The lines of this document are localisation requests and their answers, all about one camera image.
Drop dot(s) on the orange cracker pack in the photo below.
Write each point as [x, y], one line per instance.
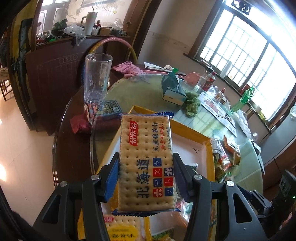
[220, 154]

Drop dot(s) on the red crumpled wrapper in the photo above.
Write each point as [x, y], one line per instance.
[79, 124]

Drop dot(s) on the green plastic bottle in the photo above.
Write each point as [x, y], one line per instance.
[245, 98]

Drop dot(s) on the pink cloth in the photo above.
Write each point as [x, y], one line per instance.
[128, 69]

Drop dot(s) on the red label liquor bottle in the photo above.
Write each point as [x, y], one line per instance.
[209, 80]

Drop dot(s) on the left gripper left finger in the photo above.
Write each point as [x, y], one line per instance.
[56, 220]

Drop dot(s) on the clear glass mug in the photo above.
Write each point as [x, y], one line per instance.
[96, 77]

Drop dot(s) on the dark wooden sideboard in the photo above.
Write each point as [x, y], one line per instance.
[54, 73]

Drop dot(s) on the green cloth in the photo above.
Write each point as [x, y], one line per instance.
[191, 104]

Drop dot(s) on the white tumbler cup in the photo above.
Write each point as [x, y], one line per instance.
[89, 22]

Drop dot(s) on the pink hoop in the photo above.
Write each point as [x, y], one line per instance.
[120, 49]

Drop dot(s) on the pink round fan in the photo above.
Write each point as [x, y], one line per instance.
[192, 78]

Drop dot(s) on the white plastic bag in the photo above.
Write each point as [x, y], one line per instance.
[240, 118]

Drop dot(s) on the small clear liquor bottle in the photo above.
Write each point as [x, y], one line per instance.
[220, 95]

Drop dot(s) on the printed paper sheet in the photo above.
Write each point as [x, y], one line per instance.
[216, 110]

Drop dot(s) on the small yellow snack pack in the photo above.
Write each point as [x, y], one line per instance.
[123, 228]

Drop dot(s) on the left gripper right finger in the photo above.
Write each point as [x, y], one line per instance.
[236, 219]

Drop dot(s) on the blue soda cracker pack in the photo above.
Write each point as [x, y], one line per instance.
[146, 181]

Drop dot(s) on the tissue box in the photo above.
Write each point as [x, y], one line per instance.
[172, 90]

